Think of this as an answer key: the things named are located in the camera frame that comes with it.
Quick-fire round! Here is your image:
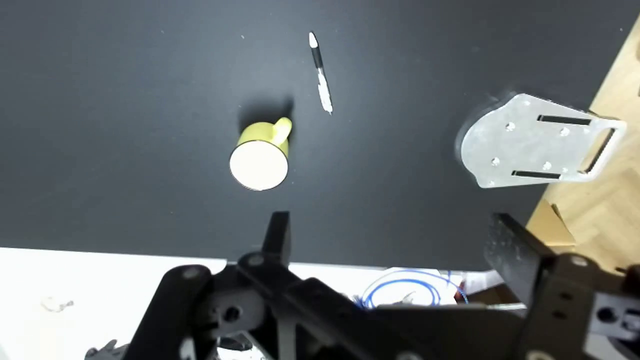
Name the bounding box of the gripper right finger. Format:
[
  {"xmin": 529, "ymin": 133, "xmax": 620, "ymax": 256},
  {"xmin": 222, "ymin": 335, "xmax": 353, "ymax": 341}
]
[{"xmin": 484, "ymin": 212, "xmax": 640, "ymax": 360}]

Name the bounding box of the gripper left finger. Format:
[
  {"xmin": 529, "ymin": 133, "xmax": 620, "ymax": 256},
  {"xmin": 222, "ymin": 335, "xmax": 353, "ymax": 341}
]
[{"xmin": 124, "ymin": 211, "xmax": 373, "ymax": 360}]

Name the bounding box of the yellow mug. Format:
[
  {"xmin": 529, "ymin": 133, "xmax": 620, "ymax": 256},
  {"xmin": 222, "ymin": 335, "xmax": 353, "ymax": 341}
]
[{"xmin": 229, "ymin": 117, "xmax": 294, "ymax": 192}]

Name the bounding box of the black and white pen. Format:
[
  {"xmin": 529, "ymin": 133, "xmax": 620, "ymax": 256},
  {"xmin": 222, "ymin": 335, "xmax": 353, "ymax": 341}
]
[{"xmin": 307, "ymin": 31, "xmax": 334, "ymax": 116}]

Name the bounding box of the brown cardboard box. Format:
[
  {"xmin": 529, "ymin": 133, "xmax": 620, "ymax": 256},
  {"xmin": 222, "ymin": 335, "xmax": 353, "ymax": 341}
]
[{"xmin": 526, "ymin": 199, "xmax": 577, "ymax": 249}]

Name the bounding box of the silver metal plate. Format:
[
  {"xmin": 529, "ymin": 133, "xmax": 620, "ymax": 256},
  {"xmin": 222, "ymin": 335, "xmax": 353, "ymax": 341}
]
[{"xmin": 457, "ymin": 92, "xmax": 629, "ymax": 190}]

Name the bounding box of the blue cable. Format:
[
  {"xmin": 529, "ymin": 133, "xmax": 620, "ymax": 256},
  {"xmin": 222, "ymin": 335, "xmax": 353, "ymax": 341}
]
[{"xmin": 356, "ymin": 269, "xmax": 469, "ymax": 309}]

